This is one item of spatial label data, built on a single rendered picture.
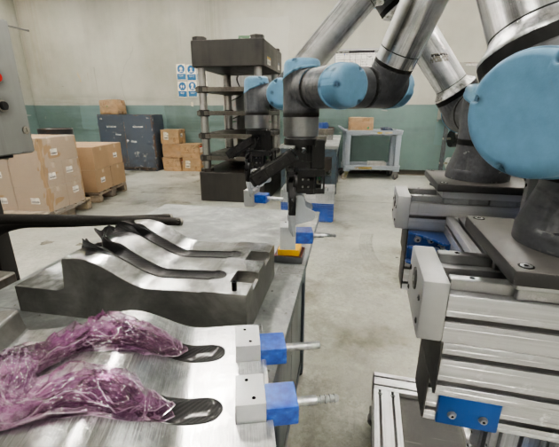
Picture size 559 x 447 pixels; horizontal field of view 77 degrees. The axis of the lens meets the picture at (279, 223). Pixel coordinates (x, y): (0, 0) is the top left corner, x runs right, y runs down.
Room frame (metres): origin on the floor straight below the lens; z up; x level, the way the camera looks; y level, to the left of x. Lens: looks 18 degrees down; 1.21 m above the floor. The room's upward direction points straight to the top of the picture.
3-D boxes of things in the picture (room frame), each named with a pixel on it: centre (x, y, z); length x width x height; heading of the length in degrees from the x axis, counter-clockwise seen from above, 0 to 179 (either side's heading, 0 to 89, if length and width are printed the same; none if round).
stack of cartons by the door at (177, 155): (7.35, 1.98, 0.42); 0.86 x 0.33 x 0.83; 79
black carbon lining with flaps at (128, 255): (0.72, 0.27, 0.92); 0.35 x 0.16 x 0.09; 79
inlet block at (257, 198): (1.14, 0.05, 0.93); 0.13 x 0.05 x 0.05; 73
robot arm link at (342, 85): (0.69, -0.11, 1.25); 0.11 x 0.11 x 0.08; 31
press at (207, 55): (5.43, 0.51, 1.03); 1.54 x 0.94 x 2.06; 169
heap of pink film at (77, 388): (0.38, 0.26, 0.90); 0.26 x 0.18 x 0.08; 97
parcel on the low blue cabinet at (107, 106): (7.51, 3.39, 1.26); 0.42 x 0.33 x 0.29; 79
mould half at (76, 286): (0.74, 0.28, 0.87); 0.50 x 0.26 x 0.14; 79
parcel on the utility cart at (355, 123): (6.55, -1.46, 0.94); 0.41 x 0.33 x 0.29; 87
